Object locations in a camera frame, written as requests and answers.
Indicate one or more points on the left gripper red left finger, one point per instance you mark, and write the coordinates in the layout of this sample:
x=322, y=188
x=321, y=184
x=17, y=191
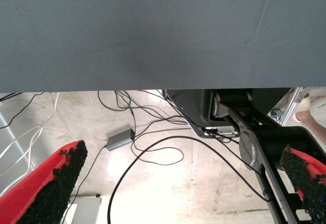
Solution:
x=38, y=196

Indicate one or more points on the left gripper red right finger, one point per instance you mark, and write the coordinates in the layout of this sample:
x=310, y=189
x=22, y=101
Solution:
x=305, y=180

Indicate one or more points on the white box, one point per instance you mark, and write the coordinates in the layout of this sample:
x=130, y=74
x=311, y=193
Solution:
x=86, y=211

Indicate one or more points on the person's bare leg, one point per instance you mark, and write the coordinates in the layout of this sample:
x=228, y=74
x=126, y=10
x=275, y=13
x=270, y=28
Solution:
x=312, y=124

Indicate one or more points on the grey caster wheel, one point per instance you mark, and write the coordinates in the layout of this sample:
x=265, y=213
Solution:
x=275, y=112

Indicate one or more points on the aluminium profile bar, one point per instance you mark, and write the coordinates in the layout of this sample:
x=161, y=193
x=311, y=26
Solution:
x=293, y=107

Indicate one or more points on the grey metal adapter box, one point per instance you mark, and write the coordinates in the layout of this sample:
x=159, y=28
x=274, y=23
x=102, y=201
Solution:
x=118, y=140

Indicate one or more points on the dark grey table cloth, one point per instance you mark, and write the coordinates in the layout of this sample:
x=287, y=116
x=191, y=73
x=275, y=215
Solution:
x=152, y=30

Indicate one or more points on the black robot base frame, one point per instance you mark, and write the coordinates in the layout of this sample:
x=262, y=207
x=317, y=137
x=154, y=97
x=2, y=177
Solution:
x=280, y=137

